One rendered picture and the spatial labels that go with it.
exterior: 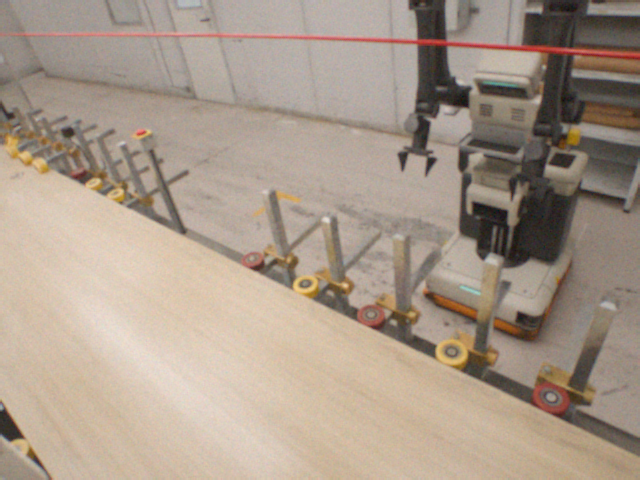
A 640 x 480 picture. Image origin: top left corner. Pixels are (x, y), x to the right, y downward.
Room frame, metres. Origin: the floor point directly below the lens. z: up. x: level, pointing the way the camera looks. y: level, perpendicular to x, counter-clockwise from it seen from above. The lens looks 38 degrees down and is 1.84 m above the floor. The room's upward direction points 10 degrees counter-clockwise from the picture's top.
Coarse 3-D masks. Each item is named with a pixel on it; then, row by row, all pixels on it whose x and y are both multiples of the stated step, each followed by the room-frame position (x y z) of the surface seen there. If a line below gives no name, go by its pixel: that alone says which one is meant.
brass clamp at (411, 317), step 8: (392, 296) 0.95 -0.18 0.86; (376, 304) 0.94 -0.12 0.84; (384, 304) 0.92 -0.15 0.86; (392, 304) 0.91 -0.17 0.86; (392, 312) 0.89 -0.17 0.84; (400, 312) 0.88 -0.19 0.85; (408, 312) 0.87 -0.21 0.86; (416, 312) 0.87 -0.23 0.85; (400, 320) 0.87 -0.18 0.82; (408, 320) 0.85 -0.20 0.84; (416, 320) 0.86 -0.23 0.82
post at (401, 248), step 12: (396, 240) 0.88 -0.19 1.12; (408, 240) 0.89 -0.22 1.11; (396, 252) 0.89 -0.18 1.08; (408, 252) 0.89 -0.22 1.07; (396, 264) 0.89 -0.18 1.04; (408, 264) 0.89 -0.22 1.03; (396, 276) 0.89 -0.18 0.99; (408, 276) 0.88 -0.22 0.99; (396, 288) 0.89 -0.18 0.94; (408, 288) 0.88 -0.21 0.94; (396, 300) 0.89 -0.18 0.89; (408, 300) 0.88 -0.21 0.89; (396, 324) 0.89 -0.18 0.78; (408, 336) 0.88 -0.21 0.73
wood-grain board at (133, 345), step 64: (0, 192) 2.20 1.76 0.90; (64, 192) 2.03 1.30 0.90; (0, 256) 1.53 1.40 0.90; (64, 256) 1.43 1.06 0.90; (128, 256) 1.35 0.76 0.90; (192, 256) 1.28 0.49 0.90; (0, 320) 1.10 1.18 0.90; (64, 320) 1.05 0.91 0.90; (128, 320) 1.00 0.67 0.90; (192, 320) 0.95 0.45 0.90; (256, 320) 0.90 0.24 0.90; (320, 320) 0.86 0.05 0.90; (0, 384) 0.81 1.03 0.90; (64, 384) 0.78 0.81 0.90; (128, 384) 0.74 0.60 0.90; (192, 384) 0.71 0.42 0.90; (256, 384) 0.68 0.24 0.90; (320, 384) 0.64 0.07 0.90; (384, 384) 0.61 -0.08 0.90; (448, 384) 0.58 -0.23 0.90; (64, 448) 0.57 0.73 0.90; (128, 448) 0.55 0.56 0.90; (192, 448) 0.53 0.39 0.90; (256, 448) 0.50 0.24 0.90; (320, 448) 0.48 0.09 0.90; (384, 448) 0.45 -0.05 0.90; (448, 448) 0.42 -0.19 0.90; (512, 448) 0.40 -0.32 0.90; (576, 448) 0.37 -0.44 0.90
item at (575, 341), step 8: (584, 304) 0.79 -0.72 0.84; (592, 304) 0.78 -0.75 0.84; (584, 312) 0.76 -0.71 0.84; (592, 312) 0.76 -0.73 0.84; (584, 320) 0.73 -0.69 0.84; (576, 328) 0.71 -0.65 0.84; (584, 328) 0.71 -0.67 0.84; (576, 336) 0.69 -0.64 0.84; (568, 344) 0.67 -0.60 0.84; (576, 344) 0.66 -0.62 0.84; (568, 352) 0.64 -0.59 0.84; (576, 352) 0.64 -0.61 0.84; (560, 360) 0.62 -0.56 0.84; (568, 360) 0.62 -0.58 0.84; (560, 368) 0.60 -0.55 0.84; (568, 368) 0.60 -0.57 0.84
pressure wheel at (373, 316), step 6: (366, 306) 0.88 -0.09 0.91; (372, 306) 0.87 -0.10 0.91; (378, 306) 0.87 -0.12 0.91; (360, 312) 0.86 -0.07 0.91; (366, 312) 0.86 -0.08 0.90; (372, 312) 0.85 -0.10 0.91; (378, 312) 0.85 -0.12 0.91; (384, 312) 0.84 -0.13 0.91; (360, 318) 0.83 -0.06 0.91; (366, 318) 0.83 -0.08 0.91; (372, 318) 0.83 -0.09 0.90; (378, 318) 0.82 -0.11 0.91; (384, 318) 0.82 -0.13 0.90; (366, 324) 0.81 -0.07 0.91; (372, 324) 0.80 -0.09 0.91; (378, 324) 0.81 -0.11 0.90; (384, 324) 0.82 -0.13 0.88; (378, 330) 0.80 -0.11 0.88
